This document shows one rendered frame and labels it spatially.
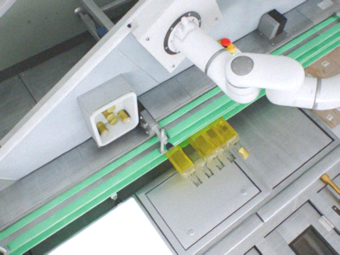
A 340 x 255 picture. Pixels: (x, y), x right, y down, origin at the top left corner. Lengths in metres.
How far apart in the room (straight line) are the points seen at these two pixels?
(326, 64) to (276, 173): 3.78
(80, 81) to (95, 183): 0.41
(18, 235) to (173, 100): 0.73
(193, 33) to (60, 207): 0.76
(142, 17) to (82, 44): 0.98
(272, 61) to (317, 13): 0.94
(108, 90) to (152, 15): 0.30
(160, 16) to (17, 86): 1.06
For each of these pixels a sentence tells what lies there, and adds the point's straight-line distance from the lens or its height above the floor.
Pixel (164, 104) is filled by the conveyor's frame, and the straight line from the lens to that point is 1.34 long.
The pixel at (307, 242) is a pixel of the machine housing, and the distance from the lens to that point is 1.59.
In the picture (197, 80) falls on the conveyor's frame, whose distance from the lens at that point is 1.42.
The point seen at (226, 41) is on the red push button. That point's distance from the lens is 1.44.
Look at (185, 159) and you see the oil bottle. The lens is 1.38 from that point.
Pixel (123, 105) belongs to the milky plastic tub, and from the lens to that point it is 1.32.
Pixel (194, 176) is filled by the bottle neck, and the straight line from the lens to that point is 1.37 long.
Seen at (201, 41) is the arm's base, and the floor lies 0.92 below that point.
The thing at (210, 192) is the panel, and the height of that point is 1.16.
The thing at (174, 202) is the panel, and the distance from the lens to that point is 1.47.
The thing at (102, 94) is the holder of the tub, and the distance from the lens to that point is 1.16.
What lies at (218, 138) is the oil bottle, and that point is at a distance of 1.43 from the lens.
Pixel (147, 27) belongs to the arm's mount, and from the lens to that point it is 1.02.
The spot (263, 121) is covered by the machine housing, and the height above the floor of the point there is 1.03.
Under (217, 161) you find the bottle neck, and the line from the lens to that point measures 1.40.
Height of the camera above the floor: 1.43
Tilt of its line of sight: 23 degrees down
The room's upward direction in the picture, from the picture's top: 140 degrees clockwise
